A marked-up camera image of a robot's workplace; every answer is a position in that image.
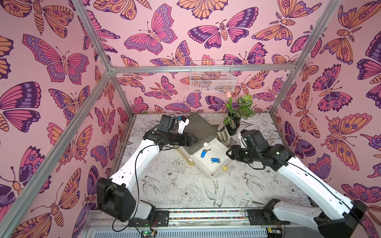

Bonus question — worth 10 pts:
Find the blue tagged key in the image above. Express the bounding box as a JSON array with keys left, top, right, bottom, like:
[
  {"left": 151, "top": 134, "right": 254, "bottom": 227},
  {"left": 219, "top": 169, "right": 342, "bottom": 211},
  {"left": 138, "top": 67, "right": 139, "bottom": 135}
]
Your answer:
[
  {"left": 210, "top": 158, "right": 221, "bottom": 163},
  {"left": 200, "top": 149, "right": 211, "bottom": 158}
]

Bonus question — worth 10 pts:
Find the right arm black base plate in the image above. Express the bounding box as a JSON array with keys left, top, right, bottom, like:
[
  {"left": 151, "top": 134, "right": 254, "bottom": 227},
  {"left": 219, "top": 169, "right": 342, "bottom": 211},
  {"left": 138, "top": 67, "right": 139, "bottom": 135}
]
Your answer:
[{"left": 245, "top": 208, "right": 291, "bottom": 226}]

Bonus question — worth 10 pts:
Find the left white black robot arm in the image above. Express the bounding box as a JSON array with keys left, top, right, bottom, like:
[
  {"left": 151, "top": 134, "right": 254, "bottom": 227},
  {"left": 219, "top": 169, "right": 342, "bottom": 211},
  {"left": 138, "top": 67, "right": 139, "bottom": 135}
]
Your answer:
[{"left": 97, "top": 115, "right": 198, "bottom": 223}]

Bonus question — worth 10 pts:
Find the white drawer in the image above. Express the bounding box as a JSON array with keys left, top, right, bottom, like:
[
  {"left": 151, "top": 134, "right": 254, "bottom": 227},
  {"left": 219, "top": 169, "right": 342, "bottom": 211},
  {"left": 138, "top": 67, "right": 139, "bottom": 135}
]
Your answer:
[{"left": 190, "top": 139, "right": 230, "bottom": 177}]

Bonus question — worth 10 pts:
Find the aluminium front rail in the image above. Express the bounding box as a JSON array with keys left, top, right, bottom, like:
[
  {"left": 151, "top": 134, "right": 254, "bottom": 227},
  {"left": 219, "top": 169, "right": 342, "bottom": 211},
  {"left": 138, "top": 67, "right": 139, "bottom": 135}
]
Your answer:
[{"left": 86, "top": 208, "right": 331, "bottom": 230}]

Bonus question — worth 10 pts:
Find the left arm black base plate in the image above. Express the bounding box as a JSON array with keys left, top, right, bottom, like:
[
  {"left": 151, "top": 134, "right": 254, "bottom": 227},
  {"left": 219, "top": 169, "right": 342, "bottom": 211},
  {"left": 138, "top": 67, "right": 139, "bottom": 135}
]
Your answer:
[{"left": 128, "top": 210, "right": 170, "bottom": 228}]

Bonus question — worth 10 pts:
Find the grey cream three-drawer chest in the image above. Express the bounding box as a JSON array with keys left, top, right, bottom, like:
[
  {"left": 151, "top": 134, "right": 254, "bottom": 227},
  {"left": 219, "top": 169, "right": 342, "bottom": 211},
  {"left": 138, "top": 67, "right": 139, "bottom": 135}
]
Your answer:
[{"left": 177, "top": 113, "right": 217, "bottom": 166}]

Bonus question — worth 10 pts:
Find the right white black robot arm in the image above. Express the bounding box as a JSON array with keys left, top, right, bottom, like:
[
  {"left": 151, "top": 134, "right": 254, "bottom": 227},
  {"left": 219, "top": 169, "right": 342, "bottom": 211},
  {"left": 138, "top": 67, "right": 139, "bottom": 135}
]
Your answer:
[{"left": 226, "top": 130, "right": 367, "bottom": 238}]

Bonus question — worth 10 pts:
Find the potted green plant pink tulip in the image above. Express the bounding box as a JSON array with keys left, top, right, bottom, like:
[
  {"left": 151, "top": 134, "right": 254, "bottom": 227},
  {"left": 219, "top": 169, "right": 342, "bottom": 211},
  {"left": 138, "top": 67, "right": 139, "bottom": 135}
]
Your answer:
[{"left": 223, "top": 92, "right": 256, "bottom": 135}]

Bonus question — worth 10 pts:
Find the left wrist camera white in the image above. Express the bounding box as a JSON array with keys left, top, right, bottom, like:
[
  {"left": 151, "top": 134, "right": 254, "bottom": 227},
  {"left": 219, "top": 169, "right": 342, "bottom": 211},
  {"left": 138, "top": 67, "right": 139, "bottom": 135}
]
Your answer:
[{"left": 177, "top": 116, "right": 190, "bottom": 134}]

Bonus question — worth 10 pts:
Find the white wire wall basket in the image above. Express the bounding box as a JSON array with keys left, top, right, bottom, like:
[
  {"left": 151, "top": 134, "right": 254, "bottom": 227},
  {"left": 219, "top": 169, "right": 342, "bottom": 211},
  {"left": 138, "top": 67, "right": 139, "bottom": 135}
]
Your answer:
[{"left": 189, "top": 64, "right": 236, "bottom": 93}]

